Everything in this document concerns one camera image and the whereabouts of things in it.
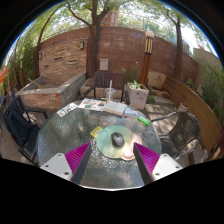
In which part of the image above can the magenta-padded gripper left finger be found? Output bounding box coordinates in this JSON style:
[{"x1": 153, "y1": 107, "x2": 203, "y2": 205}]
[{"x1": 39, "y1": 142, "x2": 93, "y2": 186}]

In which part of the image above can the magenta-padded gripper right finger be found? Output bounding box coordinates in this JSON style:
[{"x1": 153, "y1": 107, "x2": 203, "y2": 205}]
[{"x1": 132, "y1": 142, "x2": 184, "y2": 186}]

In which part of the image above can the grey and black computer mouse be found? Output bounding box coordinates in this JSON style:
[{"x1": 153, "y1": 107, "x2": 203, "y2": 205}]
[{"x1": 110, "y1": 132, "x2": 125, "y2": 148}]

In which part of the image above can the pale green iridescent mouse pad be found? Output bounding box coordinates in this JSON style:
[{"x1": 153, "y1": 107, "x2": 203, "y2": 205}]
[{"x1": 96, "y1": 124, "x2": 144, "y2": 162}]

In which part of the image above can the yellow card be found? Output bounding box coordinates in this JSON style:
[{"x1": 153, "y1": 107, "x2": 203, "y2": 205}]
[{"x1": 89, "y1": 125, "x2": 104, "y2": 139}]

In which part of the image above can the small green packet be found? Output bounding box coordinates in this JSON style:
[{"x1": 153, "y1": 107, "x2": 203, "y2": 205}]
[{"x1": 137, "y1": 115, "x2": 151, "y2": 127}]

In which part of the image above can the blue and white booklet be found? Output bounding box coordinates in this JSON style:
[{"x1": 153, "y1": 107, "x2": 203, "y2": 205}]
[{"x1": 123, "y1": 107, "x2": 139, "y2": 118}]

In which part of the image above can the grey metal mesh chair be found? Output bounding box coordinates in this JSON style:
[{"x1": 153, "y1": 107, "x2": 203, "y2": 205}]
[{"x1": 150, "y1": 110, "x2": 202, "y2": 161}]

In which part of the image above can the white printed paper strip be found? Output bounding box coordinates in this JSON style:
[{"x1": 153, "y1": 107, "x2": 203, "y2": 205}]
[{"x1": 56, "y1": 102, "x2": 79, "y2": 118}]

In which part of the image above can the colourful magazine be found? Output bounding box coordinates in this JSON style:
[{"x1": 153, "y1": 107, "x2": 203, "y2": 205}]
[{"x1": 78, "y1": 97, "x2": 107, "y2": 112}]

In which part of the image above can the open white book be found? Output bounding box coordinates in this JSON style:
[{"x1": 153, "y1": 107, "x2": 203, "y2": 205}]
[{"x1": 103, "y1": 100, "x2": 128, "y2": 117}]

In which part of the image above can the white planter with plant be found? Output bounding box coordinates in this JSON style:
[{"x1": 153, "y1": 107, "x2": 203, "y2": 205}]
[{"x1": 125, "y1": 80, "x2": 150, "y2": 110}]

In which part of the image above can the black patio chair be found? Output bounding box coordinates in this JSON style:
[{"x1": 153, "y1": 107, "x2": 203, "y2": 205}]
[{"x1": 1, "y1": 94, "x2": 49, "y2": 166}]

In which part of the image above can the stone raised garden bed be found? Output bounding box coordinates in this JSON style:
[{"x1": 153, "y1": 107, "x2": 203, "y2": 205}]
[{"x1": 16, "y1": 71, "x2": 88, "y2": 111}]

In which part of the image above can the clear plastic cup with straw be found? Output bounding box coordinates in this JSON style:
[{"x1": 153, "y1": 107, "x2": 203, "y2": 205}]
[{"x1": 104, "y1": 79, "x2": 117, "y2": 103}]

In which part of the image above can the curved wooden bench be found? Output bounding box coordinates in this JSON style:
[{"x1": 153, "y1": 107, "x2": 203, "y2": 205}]
[{"x1": 162, "y1": 74, "x2": 224, "y2": 161}]

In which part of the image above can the tan stone block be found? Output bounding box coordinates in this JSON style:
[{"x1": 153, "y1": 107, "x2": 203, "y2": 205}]
[{"x1": 147, "y1": 70, "x2": 168, "y2": 91}]

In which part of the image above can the dark wooden slatted chair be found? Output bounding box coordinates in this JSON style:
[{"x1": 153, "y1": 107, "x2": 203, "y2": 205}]
[{"x1": 79, "y1": 70, "x2": 131, "y2": 105}]

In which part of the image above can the thick forked tree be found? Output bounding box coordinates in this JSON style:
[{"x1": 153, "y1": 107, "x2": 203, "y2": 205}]
[{"x1": 66, "y1": 0, "x2": 111, "y2": 78}]

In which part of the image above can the slender straight tree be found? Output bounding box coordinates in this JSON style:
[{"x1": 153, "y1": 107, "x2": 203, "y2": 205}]
[{"x1": 166, "y1": 9, "x2": 184, "y2": 81}]

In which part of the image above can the grey wall utility box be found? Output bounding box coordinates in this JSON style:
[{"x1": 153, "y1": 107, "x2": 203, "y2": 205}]
[{"x1": 99, "y1": 58, "x2": 110, "y2": 72}]

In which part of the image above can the wooden garden lamp post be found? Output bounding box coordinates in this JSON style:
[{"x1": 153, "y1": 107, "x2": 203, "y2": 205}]
[{"x1": 139, "y1": 30, "x2": 155, "y2": 87}]

